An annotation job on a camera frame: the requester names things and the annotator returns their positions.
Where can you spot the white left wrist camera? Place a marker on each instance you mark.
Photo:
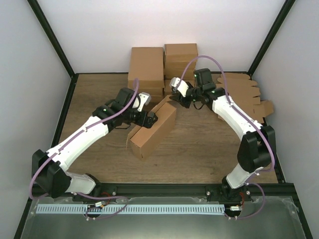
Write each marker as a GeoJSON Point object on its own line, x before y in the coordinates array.
{"type": "Point", "coordinates": [142, 99]}

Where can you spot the large cardboard box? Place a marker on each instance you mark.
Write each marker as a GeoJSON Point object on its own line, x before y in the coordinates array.
{"type": "Point", "coordinates": [143, 141]}

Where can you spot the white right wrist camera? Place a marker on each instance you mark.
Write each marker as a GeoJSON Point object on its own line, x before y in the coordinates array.
{"type": "Point", "coordinates": [179, 85]}

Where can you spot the clear plastic sheet cover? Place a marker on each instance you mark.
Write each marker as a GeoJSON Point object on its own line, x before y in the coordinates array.
{"type": "Point", "coordinates": [277, 220]}

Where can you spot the black left frame post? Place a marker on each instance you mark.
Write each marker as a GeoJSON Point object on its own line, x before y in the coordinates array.
{"type": "Point", "coordinates": [39, 14]}

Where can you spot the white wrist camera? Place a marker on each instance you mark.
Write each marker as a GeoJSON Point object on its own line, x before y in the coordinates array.
{"type": "Point", "coordinates": [142, 99]}
{"type": "Point", "coordinates": [179, 85]}

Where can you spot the pile of flat cardboard blanks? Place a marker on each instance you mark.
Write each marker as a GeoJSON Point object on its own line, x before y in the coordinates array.
{"type": "Point", "coordinates": [240, 88]}

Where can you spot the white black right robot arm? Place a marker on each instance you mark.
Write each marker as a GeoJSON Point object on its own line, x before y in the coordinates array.
{"type": "Point", "coordinates": [257, 148]}

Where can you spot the top flat cardboard blank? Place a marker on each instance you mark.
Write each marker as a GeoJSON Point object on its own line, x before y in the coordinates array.
{"type": "Point", "coordinates": [257, 111]}

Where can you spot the light blue slotted cable duct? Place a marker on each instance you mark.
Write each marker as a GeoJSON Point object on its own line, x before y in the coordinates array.
{"type": "Point", "coordinates": [209, 209]}

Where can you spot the black aluminium front rail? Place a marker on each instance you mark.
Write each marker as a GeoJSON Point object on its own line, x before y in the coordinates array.
{"type": "Point", "coordinates": [139, 189]}

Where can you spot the front right folded cardboard box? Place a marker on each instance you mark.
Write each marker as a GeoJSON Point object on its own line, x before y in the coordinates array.
{"type": "Point", "coordinates": [167, 88]}

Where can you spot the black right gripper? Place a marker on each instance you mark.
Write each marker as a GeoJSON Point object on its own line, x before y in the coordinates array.
{"type": "Point", "coordinates": [179, 98]}

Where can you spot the top right stacked cardboard box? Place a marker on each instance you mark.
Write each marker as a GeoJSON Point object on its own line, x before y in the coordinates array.
{"type": "Point", "coordinates": [180, 52]}

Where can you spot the black right frame post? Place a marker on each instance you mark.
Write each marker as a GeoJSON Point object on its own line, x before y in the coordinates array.
{"type": "Point", "coordinates": [279, 20]}

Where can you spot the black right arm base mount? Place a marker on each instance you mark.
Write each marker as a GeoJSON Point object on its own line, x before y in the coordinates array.
{"type": "Point", "coordinates": [222, 193]}

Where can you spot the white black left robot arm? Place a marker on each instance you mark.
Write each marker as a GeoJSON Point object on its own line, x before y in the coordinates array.
{"type": "Point", "coordinates": [50, 168]}

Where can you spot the top left stacked cardboard box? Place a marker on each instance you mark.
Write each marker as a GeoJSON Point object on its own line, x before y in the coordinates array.
{"type": "Point", "coordinates": [146, 64]}

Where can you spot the black frame post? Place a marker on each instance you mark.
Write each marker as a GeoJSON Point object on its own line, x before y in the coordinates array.
{"type": "Point", "coordinates": [279, 20]}
{"type": "Point", "coordinates": [39, 14]}

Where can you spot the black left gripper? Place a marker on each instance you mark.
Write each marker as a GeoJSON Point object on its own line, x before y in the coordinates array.
{"type": "Point", "coordinates": [142, 121]}

